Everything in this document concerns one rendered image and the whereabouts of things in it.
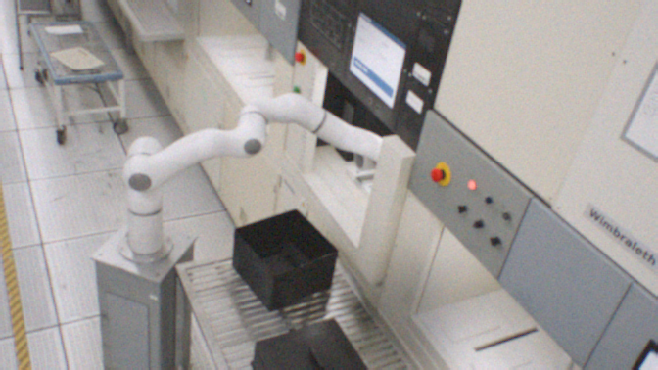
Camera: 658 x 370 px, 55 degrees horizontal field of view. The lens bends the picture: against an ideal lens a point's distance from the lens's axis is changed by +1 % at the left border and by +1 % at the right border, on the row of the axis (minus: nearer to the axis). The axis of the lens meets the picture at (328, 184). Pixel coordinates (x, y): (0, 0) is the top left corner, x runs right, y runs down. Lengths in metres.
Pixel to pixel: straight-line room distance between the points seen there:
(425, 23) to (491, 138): 0.39
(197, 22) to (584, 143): 2.84
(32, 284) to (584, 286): 2.66
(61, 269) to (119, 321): 1.00
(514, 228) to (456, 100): 0.39
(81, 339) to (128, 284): 0.81
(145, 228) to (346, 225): 0.75
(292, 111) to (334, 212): 0.60
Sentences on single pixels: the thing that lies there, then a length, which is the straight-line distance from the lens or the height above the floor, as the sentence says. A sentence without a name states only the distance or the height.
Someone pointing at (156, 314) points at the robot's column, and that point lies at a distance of 2.44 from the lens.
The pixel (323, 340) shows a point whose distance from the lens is 2.01.
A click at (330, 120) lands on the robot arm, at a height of 1.36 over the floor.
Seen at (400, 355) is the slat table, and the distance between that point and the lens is 2.17.
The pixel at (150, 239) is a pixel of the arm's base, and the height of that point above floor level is 0.84.
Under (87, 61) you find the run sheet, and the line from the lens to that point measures 4.50.
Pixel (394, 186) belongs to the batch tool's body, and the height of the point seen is 1.29.
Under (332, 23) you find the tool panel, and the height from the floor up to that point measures 1.57.
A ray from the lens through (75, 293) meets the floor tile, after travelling 3.38.
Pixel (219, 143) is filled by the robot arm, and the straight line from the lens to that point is 2.08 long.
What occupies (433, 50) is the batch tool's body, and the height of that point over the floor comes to 1.72.
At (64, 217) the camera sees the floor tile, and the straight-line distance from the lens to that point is 3.84.
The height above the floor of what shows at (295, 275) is 0.90.
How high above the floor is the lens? 2.36
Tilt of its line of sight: 34 degrees down
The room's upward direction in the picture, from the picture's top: 10 degrees clockwise
